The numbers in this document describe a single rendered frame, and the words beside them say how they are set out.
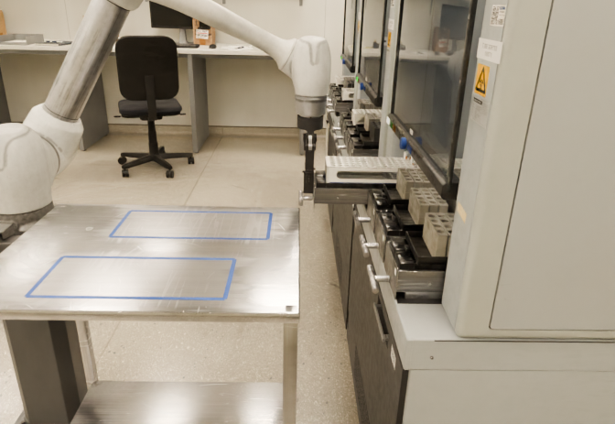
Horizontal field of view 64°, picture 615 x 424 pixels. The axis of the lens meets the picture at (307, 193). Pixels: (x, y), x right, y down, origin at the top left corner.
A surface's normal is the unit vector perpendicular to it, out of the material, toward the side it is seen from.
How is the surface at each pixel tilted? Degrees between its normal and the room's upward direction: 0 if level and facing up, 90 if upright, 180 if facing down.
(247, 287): 0
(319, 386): 0
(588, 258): 90
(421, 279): 90
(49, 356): 90
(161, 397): 0
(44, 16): 90
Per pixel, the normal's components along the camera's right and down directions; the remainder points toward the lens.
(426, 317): 0.03, -0.93
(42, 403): 0.02, 0.37
